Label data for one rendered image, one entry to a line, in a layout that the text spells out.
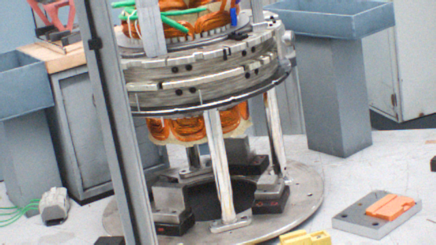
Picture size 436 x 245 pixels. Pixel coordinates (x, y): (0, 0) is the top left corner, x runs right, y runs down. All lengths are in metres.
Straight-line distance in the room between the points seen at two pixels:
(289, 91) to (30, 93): 0.59
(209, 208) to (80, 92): 0.32
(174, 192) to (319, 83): 0.39
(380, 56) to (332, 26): 2.23
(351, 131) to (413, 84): 2.09
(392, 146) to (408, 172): 0.13
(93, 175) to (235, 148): 0.27
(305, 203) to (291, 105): 0.49
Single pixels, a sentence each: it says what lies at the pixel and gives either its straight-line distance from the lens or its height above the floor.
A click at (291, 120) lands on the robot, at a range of 1.86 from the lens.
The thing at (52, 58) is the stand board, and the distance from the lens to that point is 1.53.
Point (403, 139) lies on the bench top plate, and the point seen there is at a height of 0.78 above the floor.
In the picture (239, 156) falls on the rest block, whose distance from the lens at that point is 1.53.
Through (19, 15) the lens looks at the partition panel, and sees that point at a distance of 3.60.
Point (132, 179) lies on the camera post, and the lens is 0.91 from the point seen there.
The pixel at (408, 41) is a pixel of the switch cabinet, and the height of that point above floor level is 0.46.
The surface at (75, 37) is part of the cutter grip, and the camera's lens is 1.54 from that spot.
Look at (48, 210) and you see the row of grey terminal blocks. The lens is 1.55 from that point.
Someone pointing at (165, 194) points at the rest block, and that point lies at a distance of 1.36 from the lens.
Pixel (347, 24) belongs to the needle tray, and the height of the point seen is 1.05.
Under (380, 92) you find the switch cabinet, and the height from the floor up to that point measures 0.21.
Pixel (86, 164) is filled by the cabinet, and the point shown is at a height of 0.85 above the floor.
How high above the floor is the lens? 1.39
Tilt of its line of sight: 18 degrees down
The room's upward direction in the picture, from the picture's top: 10 degrees counter-clockwise
